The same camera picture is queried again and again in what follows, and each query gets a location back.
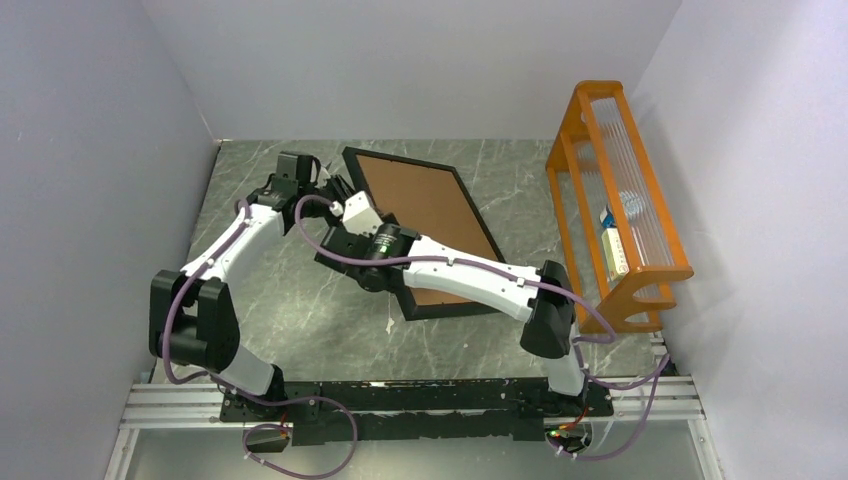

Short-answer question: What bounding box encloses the brown backing board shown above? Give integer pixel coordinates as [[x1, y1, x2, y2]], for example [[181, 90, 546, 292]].
[[354, 154, 499, 309]]

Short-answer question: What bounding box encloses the black picture frame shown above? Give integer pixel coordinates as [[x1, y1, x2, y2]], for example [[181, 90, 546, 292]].
[[341, 146, 508, 323]]

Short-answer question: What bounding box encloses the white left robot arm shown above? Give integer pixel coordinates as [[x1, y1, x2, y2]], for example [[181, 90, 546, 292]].
[[148, 151, 354, 420]]

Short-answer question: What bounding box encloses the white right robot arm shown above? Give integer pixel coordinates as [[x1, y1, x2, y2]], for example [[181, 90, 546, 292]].
[[294, 192, 596, 415]]

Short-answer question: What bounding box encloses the white box in shelf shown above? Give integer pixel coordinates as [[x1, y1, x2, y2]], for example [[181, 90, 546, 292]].
[[599, 207, 629, 281]]

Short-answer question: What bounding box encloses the orange wooden shelf rack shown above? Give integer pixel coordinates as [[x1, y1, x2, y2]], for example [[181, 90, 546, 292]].
[[545, 80, 694, 334]]

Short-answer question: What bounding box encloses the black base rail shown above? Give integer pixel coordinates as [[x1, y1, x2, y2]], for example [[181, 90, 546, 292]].
[[219, 377, 614, 446]]

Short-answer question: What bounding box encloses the aluminium table rail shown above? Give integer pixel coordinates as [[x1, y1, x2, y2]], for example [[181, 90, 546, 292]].
[[106, 333, 724, 479]]

